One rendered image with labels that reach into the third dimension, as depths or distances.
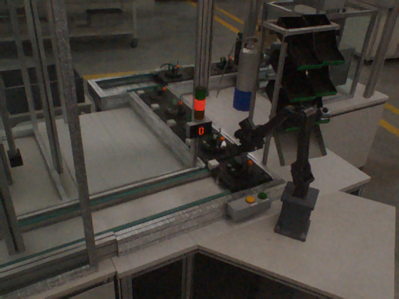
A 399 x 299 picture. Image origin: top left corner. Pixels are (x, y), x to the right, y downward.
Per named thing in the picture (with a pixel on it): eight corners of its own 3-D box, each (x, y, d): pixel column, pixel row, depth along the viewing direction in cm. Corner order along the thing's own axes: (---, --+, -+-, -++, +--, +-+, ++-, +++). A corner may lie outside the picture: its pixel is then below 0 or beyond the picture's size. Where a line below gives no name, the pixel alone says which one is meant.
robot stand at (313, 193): (304, 242, 174) (313, 208, 163) (273, 231, 179) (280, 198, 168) (311, 222, 185) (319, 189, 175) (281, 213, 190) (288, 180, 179)
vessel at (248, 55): (258, 90, 280) (266, 38, 260) (242, 93, 274) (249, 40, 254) (247, 83, 290) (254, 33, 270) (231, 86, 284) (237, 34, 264)
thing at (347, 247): (391, 320, 146) (393, 316, 144) (177, 241, 174) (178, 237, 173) (393, 211, 201) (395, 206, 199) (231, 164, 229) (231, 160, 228)
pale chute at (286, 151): (302, 163, 206) (306, 161, 202) (280, 166, 202) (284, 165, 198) (289, 113, 211) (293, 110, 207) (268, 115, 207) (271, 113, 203)
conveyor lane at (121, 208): (268, 193, 203) (271, 178, 197) (113, 247, 165) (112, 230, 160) (238, 165, 223) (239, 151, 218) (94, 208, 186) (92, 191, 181)
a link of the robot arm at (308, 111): (317, 107, 154) (303, 104, 159) (307, 112, 150) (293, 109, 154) (311, 177, 169) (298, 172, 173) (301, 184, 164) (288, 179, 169)
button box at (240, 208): (270, 208, 187) (272, 198, 183) (234, 221, 177) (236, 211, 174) (261, 199, 192) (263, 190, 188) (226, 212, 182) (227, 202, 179)
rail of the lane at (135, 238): (283, 197, 200) (287, 181, 195) (118, 257, 161) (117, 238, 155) (276, 191, 204) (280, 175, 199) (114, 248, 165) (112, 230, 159)
